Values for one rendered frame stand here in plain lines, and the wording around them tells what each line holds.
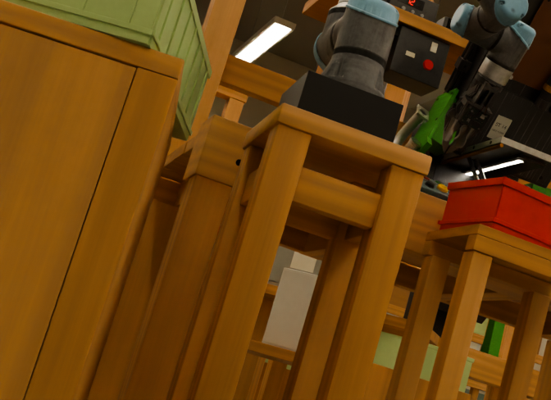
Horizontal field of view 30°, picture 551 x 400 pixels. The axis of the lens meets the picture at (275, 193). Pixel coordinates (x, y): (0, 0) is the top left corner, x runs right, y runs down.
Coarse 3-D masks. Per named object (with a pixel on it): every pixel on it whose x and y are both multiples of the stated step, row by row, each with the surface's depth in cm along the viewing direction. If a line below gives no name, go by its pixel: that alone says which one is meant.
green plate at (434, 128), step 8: (456, 88) 285; (440, 96) 293; (448, 96) 287; (440, 104) 288; (448, 104) 284; (432, 112) 291; (440, 112) 284; (424, 120) 293; (432, 120) 286; (440, 120) 282; (424, 128) 288; (432, 128) 282; (440, 128) 284; (416, 136) 290; (424, 136) 284; (432, 136) 281; (440, 136) 283; (432, 144) 286; (440, 144) 283; (432, 152) 291; (440, 152) 288
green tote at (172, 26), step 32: (32, 0) 167; (64, 0) 168; (96, 0) 168; (128, 0) 167; (160, 0) 167; (192, 0) 187; (128, 32) 166; (160, 32) 171; (192, 32) 197; (192, 64) 206; (192, 96) 213
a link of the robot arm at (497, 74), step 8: (488, 64) 245; (496, 64) 250; (480, 72) 246; (488, 72) 244; (496, 72) 244; (504, 72) 244; (512, 72) 245; (488, 80) 245; (496, 80) 244; (504, 80) 245
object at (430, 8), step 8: (392, 0) 314; (400, 0) 315; (408, 0) 315; (416, 0) 316; (424, 0) 317; (408, 8) 315; (416, 8) 316; (424, 8) 317; (432, 8) 318; (424, 16) 316; (432, 16) 317
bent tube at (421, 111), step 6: (420, 108) 291; (414, 114) 292; (420, 114) 289; (426, 114) 292; (408, 120) 293; (414, 120) 291; (420, 120) 291; (426, 120) 289; (408, 126) 293; (414, 126) 292; (402, 132) 294; (408, 132) 294; (396, 138) 294; (402, 138) 294
